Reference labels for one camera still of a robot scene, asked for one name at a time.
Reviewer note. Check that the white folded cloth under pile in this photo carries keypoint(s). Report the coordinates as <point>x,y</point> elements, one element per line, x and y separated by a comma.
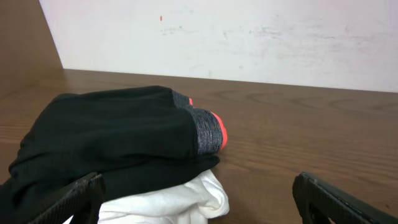
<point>195,202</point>

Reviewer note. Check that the black folded garment orange trim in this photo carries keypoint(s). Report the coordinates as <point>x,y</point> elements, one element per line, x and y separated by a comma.
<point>139,139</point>

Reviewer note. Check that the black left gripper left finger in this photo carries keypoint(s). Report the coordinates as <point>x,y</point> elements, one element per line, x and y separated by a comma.
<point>78,203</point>

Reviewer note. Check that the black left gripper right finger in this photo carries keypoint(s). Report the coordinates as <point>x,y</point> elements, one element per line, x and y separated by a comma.
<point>319,202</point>

